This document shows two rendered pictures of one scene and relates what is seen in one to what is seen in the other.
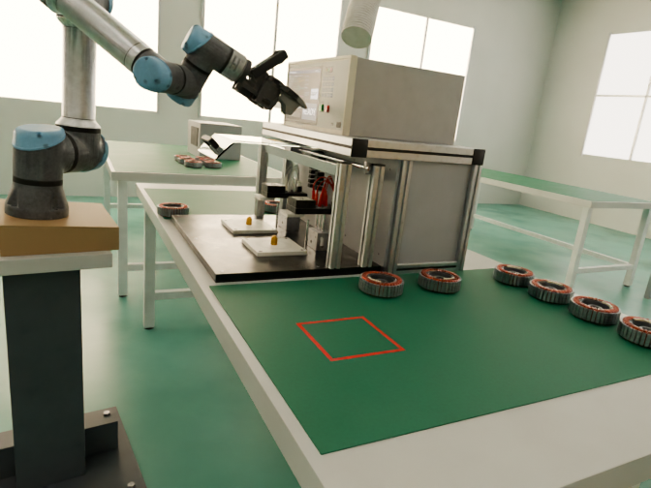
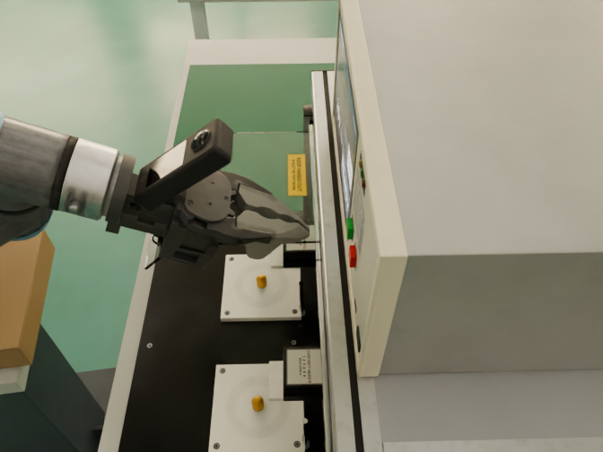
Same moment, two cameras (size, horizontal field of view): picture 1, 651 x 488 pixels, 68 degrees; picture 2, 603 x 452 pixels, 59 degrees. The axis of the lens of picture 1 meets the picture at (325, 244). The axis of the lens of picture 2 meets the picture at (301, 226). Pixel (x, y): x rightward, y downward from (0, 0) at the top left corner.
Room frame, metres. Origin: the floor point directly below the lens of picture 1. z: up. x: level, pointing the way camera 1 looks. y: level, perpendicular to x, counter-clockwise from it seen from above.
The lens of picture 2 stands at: (1.09, -0.07, 1.63)
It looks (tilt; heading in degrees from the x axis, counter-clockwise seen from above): 49 degrees down; 26
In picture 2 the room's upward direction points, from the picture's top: straight up
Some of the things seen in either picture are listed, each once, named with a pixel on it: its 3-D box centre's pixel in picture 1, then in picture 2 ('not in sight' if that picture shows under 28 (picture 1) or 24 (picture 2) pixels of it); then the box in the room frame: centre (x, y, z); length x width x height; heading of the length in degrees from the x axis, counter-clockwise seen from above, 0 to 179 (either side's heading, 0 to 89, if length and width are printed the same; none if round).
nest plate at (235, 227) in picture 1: (248, 226); (262, 285); (1.59, 0.26, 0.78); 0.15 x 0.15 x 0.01; 28
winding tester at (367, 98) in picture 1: (367, 102); (514, 160); (1.62, -0.08, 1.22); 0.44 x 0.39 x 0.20; 28
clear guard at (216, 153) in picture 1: (256, 148); (257, 195); (1.58, 0.25, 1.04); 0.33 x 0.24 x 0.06; 118
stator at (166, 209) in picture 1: (172, 209); not in sight; (1.74, 0.57, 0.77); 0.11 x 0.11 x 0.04
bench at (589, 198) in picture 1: (515, 218); not in sight; (4.76, -1.85, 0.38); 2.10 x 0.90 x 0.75; 28
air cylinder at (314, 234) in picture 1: (318, 238); not in sight; (1.44, 0.02, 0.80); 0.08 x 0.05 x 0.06; 28
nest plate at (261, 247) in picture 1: (273, 246); (257, 407); (1.37, 0.15, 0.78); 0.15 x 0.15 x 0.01; 28
